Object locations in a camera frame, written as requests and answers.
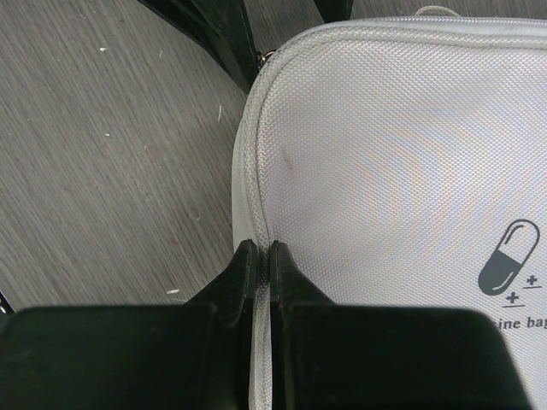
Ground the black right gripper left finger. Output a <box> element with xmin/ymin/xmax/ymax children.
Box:
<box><xmin>1</xmin><ymin>241</ymin><xmax>259</xmax><ymax>409</ymax></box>

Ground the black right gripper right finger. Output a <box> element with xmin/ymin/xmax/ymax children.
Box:
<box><xmin>268</xmin><ymin>242</ymin><xmax>531</xmax><ymax>409</ymax></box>

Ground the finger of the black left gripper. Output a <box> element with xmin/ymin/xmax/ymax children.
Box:
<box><xmin>314</xmin><ymin>0</ymin><xmax>354</xmax><ymax>21</ymax></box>
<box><xmin>140</xmin><ymin>0</ymin><xmax>259</xmax><ymax>92</ymax></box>

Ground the grey medicine kit case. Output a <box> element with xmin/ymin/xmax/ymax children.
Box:
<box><xmin>232</xmin><ymin>7</ymin><xmax>546</xmax><ymax>409</ymax></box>

